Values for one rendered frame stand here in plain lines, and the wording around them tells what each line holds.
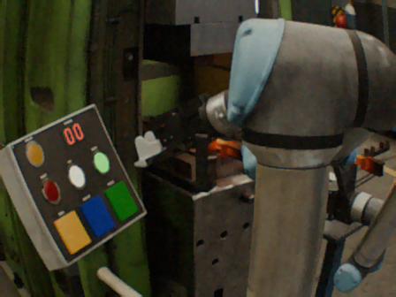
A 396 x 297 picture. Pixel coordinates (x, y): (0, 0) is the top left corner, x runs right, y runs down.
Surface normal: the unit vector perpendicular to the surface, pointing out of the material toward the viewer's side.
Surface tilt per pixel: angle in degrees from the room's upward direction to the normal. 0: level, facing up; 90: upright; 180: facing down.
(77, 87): 90
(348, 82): 87
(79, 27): 90
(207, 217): 90
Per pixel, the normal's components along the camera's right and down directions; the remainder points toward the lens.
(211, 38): 0.62, 0.25
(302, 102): -0.09, 0.18
